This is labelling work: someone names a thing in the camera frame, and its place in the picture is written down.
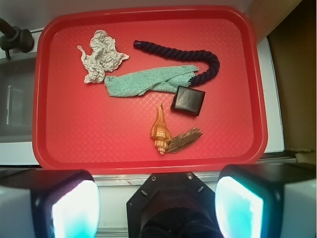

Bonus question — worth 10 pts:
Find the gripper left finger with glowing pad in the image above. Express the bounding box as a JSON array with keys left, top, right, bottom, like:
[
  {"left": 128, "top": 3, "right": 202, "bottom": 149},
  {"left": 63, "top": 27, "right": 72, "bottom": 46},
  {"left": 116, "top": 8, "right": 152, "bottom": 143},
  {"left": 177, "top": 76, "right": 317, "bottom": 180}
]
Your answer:
[{"left": 0, "top": 169, "right": 101, "bottom": 238}]

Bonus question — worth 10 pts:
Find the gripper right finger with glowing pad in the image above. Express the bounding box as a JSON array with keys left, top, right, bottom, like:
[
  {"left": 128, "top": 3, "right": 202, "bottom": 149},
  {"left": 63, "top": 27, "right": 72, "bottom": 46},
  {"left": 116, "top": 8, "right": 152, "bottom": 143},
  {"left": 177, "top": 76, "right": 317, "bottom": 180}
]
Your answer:
[{"left": 215, "top": 163, "right": 317, "bottom": 238}]

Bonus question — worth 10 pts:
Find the brown wood bark piece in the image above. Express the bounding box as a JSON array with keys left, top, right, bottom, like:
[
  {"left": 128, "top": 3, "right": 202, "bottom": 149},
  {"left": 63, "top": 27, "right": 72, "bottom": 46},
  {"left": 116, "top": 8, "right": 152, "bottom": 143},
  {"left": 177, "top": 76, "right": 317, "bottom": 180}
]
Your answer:
[{"left": 166, "top": 127, "right": 203, "bottom": 153}]

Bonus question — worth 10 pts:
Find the stainless steel sink basin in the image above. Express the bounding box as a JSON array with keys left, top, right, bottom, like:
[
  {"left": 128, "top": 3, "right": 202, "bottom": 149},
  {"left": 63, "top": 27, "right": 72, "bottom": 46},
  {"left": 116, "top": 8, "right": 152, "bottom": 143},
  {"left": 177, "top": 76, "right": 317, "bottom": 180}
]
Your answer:
[{"left": 0, "top": 58, "right": 36, "bottom": 143}]

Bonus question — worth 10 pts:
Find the black square box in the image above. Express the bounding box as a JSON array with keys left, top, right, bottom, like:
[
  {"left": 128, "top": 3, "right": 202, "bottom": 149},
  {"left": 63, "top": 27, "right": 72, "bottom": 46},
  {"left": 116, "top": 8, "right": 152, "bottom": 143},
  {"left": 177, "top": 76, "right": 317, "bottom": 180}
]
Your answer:
[{"left": 170, "top": 86, "right": 206, "bottom": 116}]

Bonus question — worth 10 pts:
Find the orange spiral seashell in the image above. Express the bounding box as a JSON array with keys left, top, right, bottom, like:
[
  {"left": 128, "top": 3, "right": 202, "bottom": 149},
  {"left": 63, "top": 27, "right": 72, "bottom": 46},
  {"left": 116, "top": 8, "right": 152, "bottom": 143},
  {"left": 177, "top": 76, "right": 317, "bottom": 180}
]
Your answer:
[{"left": 151, "top": 103, "right": 171, "bottom": 155}]

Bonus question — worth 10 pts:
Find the red plastic tray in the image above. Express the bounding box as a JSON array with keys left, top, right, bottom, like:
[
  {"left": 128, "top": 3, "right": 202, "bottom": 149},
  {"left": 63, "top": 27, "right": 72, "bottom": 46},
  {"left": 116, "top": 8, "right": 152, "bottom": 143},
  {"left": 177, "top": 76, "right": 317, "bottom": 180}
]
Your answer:
[{"left": 32, "top": 6, "right": 267, "bottom": 174}]

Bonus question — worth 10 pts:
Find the crumpled white paper towel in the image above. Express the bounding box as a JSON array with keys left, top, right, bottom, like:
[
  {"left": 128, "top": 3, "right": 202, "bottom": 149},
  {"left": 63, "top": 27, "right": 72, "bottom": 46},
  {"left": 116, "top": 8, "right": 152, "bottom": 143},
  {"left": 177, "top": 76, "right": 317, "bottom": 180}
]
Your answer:
[{"left": 77, "top": 30, "right": 130, "bottom": 84}]

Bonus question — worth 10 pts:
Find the teal woven cloth strip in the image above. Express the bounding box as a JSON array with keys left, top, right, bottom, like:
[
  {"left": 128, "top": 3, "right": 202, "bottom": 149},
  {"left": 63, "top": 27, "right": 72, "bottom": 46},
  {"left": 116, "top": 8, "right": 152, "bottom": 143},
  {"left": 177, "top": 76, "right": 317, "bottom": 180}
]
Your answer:
[{"left": 104, "top": 64, "right": 199, "bottom": 97}]

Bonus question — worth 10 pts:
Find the dark purple twisted rope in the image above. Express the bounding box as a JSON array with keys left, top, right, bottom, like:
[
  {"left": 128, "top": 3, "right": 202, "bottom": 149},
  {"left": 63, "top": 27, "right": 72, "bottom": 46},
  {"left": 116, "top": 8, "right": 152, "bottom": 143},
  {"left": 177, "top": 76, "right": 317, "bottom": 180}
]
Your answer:
[{"left": 133, "top": 40, "right": 220, "bottom": 87}]

